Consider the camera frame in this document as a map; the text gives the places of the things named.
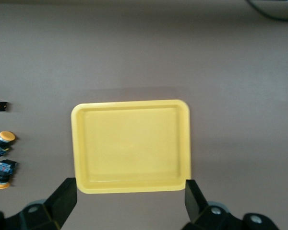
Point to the yellow push button black body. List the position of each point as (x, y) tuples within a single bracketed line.
[(6, 135), (5, 167)]

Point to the yellow plastic tray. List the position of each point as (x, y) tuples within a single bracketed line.
[(132, 143)]

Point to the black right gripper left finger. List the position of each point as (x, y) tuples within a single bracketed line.
[(57, 206)]

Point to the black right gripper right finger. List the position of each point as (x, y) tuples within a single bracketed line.
[(196, 210)]

